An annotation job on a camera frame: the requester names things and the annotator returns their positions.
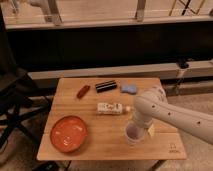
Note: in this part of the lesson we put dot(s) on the translucent yellowish gripper finger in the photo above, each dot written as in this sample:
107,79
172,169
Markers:
151,131

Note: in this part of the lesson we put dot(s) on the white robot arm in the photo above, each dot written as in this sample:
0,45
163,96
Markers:
152,103

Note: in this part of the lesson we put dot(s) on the orange ceramic bowl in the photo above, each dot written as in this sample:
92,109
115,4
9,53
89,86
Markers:
68,134

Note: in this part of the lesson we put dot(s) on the blue sponge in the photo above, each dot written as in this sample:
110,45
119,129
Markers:
130,89

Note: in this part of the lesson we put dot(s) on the white labelled plastic bottle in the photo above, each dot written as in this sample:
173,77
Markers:
112,108

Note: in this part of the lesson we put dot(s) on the black rectangular box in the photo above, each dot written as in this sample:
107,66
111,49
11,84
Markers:
105,86

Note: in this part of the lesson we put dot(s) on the wooden folding table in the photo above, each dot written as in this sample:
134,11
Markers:
106,139

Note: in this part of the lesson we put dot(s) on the red oblong object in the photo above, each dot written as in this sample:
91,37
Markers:
82,92

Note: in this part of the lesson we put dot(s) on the black chair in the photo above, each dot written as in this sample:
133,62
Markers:
11,98

